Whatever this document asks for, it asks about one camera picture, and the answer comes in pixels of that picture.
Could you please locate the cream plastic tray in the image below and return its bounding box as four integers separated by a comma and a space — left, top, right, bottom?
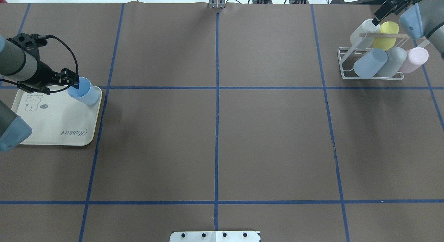
12, 86, 102, 146

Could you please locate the grey plastic cup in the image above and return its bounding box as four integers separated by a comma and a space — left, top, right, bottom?
376, 47, 407, 77

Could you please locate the white wire cup rack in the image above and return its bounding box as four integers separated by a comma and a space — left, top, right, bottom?
337, 33, 409, 80

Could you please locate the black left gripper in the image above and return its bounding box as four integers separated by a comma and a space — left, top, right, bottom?
16, 61, 80, 93

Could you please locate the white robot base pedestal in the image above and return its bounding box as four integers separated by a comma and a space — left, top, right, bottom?
169, 231, 261, 242

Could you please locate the yellow plastic cup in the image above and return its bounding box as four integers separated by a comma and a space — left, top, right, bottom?
372, 21, 400, 51

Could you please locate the pale green plastic cup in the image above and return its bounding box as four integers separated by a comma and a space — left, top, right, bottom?
350, 19, 381, 49

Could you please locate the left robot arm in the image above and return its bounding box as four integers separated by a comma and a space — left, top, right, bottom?
0, 33, 80, 153

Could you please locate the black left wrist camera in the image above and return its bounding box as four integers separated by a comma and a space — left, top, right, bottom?
7, 33, 48, 59

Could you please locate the light blue plastic cup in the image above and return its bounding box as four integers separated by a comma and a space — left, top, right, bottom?
353, 48, 388, 79

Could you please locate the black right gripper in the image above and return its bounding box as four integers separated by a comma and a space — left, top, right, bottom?
373, 0, 422, 26

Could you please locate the pink plastic cup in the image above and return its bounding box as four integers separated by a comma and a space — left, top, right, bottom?
398, 47, 429, 74

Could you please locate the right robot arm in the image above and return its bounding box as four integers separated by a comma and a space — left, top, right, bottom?
372, 0, 444, 58

